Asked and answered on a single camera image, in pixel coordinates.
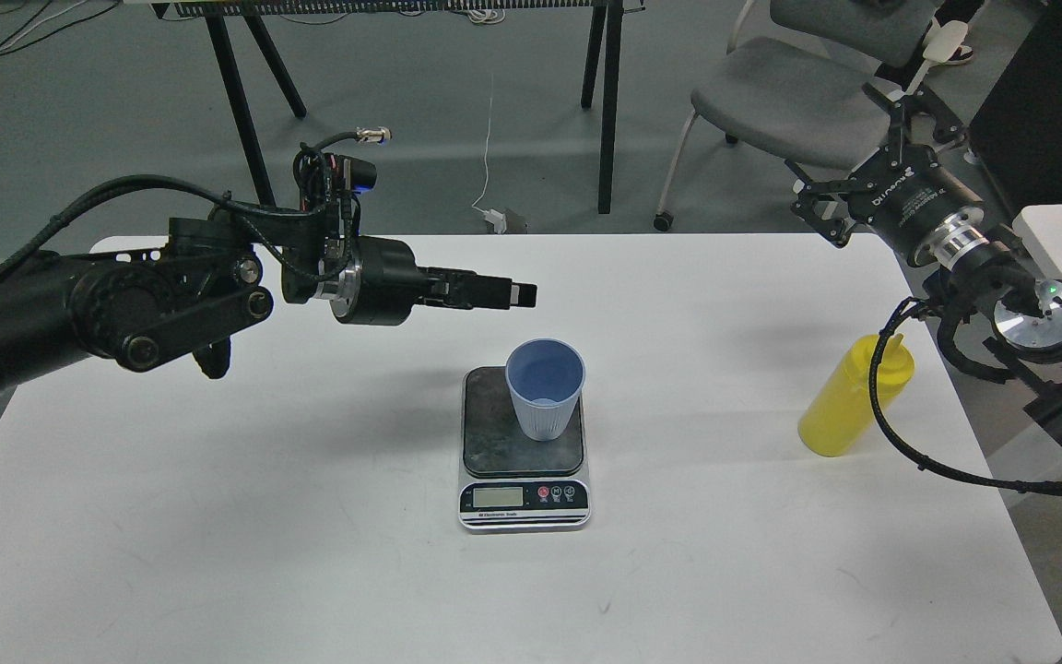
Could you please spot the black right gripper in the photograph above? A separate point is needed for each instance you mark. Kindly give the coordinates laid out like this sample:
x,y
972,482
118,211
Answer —
x,y
918,207

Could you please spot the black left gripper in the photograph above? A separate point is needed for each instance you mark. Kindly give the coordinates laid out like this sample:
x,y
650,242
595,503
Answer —
x,y
381,282

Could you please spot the blue ribbed plastic cup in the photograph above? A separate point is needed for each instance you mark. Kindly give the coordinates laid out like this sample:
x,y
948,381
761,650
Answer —
x,y
545,378

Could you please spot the yellow squeeze seasoning bottle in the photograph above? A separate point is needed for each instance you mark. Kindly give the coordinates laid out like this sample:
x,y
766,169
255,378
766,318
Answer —
x,y
842,411

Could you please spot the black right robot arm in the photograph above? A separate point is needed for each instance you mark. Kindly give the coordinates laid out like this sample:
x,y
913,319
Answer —
x,y
996,320

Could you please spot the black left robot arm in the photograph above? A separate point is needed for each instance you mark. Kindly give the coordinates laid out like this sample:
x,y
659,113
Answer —
x,y
144,308

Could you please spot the digital kitchen scale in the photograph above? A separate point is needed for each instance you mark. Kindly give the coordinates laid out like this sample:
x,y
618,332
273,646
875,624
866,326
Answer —
x,y
508,482

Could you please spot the grey office chair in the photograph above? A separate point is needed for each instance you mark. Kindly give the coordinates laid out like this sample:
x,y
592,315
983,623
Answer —
x,y
805,107

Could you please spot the black-legged background table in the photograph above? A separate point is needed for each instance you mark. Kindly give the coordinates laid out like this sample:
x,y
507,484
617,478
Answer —
x,y
601,71

